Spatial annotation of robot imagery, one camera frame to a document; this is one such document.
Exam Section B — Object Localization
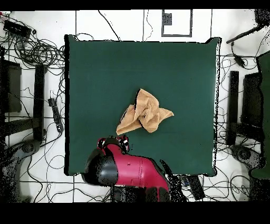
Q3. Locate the tan terry towel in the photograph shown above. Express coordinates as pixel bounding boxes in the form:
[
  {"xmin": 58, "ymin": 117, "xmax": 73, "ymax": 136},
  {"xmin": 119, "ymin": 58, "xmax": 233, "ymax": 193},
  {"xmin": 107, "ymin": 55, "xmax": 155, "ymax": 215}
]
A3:
[{"xmin": 115, "ymin": 88, "xmax": 175, "ymax": 136}]

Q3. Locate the dark green table cloth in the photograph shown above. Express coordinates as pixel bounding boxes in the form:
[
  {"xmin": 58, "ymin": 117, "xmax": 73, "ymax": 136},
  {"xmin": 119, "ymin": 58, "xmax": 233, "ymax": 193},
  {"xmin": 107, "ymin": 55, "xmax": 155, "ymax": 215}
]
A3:
[{"xmin": 64, "ymin": 34, "xmax": 222, "ymax": 177}]

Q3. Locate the long black power strip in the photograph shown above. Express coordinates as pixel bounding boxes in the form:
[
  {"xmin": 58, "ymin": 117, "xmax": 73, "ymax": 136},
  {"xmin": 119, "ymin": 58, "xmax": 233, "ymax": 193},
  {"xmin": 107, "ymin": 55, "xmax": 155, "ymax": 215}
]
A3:
[{"xmin": 186, "ymin": 174, "xmax": 206, "ymax": 201}]

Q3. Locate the black stand bar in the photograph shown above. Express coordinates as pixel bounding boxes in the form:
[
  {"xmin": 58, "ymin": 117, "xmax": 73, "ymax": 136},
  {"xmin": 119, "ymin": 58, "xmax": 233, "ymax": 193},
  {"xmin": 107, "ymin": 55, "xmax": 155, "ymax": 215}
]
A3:
[
  {"xmin": 32, "ymin": 63, "xmax": 48, "ymax": 142},
  {"xmin": 226, "ymin": 70, "xmax": 240, "ymax": 146}
]

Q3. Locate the grey stand base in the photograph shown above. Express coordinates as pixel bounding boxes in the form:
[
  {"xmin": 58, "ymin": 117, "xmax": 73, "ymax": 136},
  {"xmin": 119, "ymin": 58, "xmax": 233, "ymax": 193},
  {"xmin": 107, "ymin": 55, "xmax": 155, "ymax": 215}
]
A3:
[
  {"xmin": 229, "ymin": 144, "xmax": 266, "ymax": 170},
  {"xmin": 0, "ymin": 139, "xmax": 42, "ymax": 202}
]

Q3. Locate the dark panel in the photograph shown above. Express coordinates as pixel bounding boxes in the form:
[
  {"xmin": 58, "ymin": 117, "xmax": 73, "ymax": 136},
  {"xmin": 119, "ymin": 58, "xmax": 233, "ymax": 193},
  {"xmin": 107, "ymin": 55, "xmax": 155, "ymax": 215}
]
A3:
[
  {"xmin": 240, "ymin": 72, "xmax": 264, "ymax": 128},
  {"xmin": 0, "ymin": 60, "xmax": 22, "ymax": 114}
]

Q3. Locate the dark grey square plate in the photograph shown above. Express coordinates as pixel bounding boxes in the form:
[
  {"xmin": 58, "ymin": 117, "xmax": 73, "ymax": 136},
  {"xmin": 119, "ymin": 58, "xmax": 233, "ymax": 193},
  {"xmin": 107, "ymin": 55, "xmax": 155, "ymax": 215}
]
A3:
[{"xmin": 162, "ymin": 13, "xmax": 172, "ymax": 26}]

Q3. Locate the black power adapter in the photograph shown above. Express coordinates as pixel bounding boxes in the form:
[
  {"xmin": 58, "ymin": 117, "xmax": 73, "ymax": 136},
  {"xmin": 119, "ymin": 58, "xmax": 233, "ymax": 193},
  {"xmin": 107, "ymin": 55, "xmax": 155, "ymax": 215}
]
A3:
[{"xmin": 233, "ymin": 54, "xmax": 246, "ymax": 69}]

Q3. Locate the green cloth beside table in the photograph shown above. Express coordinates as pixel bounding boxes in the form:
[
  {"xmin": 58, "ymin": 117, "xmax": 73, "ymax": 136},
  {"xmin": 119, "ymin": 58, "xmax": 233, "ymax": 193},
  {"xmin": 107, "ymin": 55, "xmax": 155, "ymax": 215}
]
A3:
[{"xmin": 250, "ymin": 50, "xmax": 270, "ymax": 180}]

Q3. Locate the black electronics box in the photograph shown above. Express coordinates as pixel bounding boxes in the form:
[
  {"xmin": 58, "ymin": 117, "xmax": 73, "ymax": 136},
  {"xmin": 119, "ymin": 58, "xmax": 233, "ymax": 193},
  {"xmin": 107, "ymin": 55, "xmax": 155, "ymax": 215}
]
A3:
[{"xmin": 3, "ymin": 20, "xmax": 32, "ymax": 39}]

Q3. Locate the black tripod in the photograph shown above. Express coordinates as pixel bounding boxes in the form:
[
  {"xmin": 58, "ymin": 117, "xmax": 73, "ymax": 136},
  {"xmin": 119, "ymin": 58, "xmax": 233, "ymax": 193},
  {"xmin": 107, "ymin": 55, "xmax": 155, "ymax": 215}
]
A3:
[{"xmin": 226, "ymin": 8, "xmax": 270, "ymax": 44}]

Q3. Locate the thin black cable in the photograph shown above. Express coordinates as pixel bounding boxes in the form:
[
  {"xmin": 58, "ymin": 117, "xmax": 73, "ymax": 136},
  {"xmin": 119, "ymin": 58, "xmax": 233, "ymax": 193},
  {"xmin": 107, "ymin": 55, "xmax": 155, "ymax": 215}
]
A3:
[{"xmin": 98, "ymin": 10, "xmax": 121, "ymax": 41}]

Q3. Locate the grey square floor frame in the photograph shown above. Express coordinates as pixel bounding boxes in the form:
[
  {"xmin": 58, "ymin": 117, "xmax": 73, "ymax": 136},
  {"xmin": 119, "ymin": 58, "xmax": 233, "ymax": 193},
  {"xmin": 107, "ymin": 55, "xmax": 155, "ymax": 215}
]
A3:
[{"xmin": 161, "ymin": 9, "xmax": 193, "ymax": 38}]

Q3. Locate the coiled black cable bundle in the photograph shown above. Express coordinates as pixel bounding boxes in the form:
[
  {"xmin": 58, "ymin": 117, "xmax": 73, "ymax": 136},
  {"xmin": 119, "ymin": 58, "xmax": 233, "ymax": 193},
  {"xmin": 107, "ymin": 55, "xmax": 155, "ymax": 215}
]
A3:
[{"xmin": 12, "ymin": 35, "xmax": 66, "ymax": 68}]

